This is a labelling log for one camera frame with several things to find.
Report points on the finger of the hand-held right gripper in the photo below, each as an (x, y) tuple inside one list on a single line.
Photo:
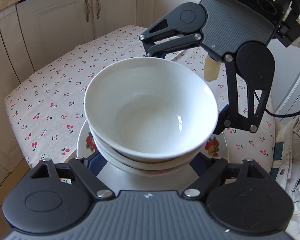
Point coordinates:
[(232, 100), (175, 42)]

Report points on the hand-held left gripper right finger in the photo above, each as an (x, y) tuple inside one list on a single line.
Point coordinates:
[(215, 170)]

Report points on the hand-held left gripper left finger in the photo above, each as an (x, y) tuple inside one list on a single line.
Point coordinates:
[(92, 162)]

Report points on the white fruit-print plate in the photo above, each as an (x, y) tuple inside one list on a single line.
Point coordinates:
[(150, 180)]

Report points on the person's right hand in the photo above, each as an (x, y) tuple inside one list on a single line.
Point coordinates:
[(212, 70)]

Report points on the cherry-print tablecloth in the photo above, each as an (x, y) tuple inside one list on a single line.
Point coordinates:
[(52, 92)]

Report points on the person's white clothing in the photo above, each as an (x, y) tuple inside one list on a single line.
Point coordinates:
[(297, 155)]

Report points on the white cabinet filler panel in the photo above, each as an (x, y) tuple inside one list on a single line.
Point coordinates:
[(15, 42)]

